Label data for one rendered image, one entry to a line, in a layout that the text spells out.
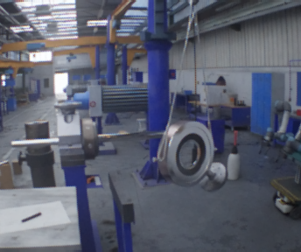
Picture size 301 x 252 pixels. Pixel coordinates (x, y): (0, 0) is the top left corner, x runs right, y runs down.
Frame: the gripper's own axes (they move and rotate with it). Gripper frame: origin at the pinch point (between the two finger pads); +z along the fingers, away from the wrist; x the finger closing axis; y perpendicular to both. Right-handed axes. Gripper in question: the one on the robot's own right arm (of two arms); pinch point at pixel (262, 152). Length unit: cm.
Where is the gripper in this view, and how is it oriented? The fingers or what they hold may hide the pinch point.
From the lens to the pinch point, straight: 325.4
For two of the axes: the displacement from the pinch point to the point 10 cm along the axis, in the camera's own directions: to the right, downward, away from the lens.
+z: -3.5, 9.4, -0.3
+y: 9.1, 3.5, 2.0
